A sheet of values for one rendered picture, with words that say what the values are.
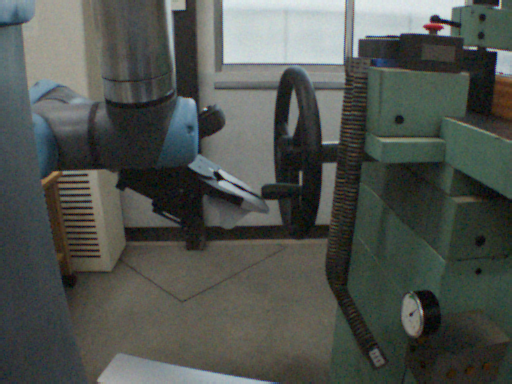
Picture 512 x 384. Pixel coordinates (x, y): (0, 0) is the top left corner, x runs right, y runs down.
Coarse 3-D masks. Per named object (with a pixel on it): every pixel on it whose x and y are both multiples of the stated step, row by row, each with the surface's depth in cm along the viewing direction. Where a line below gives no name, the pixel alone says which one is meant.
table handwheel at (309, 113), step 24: (288, 72) 63; (288, 96) 74; (312, 96) 57; (312, 120) 55; (288, 144) 66; (312, 144) 55; (336, 144) 69; (288, 168) 68; (312, 168) 55; (312, 192) 57; (288, 216) 74; (312, 216) 59
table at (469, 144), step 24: (456, 120) 51; (480, 120) 52; (504, 120) 53; (384, 144) 52; (408, 144) 52; (432, 144) 53; (456, 144) 51; (480, 144) 45; (504, 144) 41; (456, 168) 51; (480, 168) 46; (504, 168) 41; (504, 192) 41
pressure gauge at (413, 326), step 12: (408, 300) 53; (420, 300) 50; (432, 300) 50; (408, 312) 53; (420, 312) 49; (432, 312) 49; (408, 324) 53; (420, 324) 49; (432, 324) 49; (420, 336) 50
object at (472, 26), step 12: (456, 12) 65; (468, 12) 62; (480, 12) 61; (492, 12) 61; (504, 12) 61; (468, 24) 62; (480, 24) 61; (492, 24) 62; (504, 24) 62; (468, 36) 63; (480, 36) 62; (492, 36) 62; (504, 36) 63; (480, 48) 66; (492, 48) 63; (504, 48) 63
